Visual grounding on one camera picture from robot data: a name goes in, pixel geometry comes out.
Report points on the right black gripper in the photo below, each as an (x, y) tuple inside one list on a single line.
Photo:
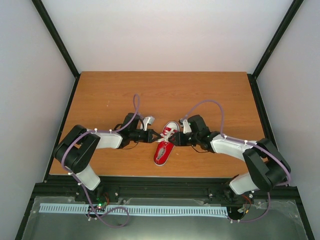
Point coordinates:
[(180, 141)]

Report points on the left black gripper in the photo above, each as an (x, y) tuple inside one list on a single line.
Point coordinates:
[(148, 139)]

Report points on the white shoelace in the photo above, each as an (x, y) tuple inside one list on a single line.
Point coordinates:
[(165, 136)]

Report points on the red canvas sneaker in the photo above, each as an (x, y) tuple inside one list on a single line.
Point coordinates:
[(163, 149)]

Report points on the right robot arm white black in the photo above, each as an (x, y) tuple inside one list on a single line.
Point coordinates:
[(266, 166)]

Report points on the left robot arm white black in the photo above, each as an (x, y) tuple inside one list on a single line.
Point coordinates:
[(75, 151)]

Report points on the green lit circuit board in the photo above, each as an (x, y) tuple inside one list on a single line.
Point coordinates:
[(103, 203)]

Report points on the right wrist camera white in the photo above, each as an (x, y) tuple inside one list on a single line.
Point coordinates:
[(185, 126)]

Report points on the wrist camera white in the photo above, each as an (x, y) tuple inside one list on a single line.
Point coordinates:
[(185, 126), (147, 121)]

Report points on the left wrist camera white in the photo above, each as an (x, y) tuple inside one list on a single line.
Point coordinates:
[(147, 121)]

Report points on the light blue cable duct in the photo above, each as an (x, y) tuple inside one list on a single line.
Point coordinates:
[(140, 210)]

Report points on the black aluminium rail base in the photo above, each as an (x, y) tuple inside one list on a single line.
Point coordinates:
[(182, 192)]

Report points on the left black frame post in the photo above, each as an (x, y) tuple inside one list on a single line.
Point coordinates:
[(44, 15)]

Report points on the black frame post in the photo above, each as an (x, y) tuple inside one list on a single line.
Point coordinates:
[(283, 26), (44, 15)]

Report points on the right black frame post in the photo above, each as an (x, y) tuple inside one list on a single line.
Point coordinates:
[(283, 26)]

